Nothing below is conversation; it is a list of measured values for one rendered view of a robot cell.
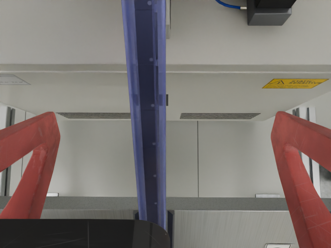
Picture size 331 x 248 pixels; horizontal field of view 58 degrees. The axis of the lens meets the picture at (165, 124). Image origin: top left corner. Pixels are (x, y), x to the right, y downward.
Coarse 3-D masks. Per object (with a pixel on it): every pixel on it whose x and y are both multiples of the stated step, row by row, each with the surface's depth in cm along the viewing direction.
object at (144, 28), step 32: (128, 0) 9; (160, 0) 9; (128, 32) 10; (160, 32) 10; (128, 64) 10; (160, 64) 10; (160, 96) 11; (160, 128) 12; (160, 160) 13; (160, 192) 14; (160, 224) 16
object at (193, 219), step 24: (48, 216) 17; (72, 216) 17; (96, 216) 17; (120, 216) 17; (168, 216) 17; (192, 216) 17; (216, 216) 17; (240, 216) 17; (264, 216) 17; (288, 216) 17; (192, 240) 19; (216, 240) 19; (240, 240) 19; (264, 240) 19; (288, 240) 19
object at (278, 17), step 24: (168, 0) 38; (216, 0) 40; (264, 0) 37; (288, 0) 37; (168, 24) 38; (264, 24) 42; (0, 120) 72; (312, 120) 71; (312, 168) 69; (0, 192) 69
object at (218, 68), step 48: (0, 0) 43; (48, 0) 43; (96, 0) 43; (192, 0) 43; (240, 0) 43; (0, 48) 42; (48, 48) 42; (96, 48) 42; (192, 48) 42; (240, 48) 42; (288, 48) 42; (0, 96) 62; (48, 96) 61; (96, 96) 61; (192, 96) 61; (240, 96) 61; (288, 96) 60
